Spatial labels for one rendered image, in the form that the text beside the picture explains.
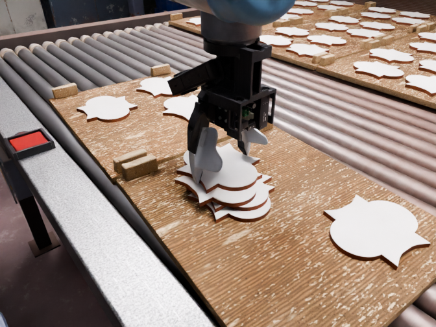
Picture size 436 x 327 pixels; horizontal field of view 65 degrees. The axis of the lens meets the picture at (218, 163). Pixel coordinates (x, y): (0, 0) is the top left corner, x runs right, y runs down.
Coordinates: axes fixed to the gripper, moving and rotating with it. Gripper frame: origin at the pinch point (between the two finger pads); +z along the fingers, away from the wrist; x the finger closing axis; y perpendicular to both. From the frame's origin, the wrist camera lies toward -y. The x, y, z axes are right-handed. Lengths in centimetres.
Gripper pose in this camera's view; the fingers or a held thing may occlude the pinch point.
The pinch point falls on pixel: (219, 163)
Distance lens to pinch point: 55.6
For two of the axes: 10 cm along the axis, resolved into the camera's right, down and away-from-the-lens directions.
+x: 7.2, -3.9, 5.7
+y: 6.9, 4.0, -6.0
